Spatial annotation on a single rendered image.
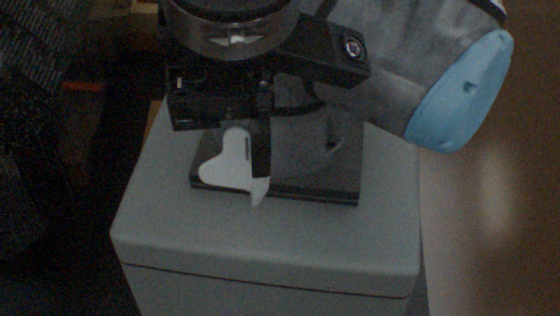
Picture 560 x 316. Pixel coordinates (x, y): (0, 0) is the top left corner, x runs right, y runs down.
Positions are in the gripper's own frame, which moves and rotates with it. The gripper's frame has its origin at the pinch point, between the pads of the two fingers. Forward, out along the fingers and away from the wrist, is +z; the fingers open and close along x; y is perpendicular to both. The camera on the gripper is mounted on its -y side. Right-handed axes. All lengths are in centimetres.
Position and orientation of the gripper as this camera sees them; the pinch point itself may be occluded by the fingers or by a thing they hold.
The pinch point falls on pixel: (255, 130)
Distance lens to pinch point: 56.7
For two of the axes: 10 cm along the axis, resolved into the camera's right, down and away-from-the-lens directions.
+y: -9.9, 0.7, -1.0
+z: -0.6, 3.7, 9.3
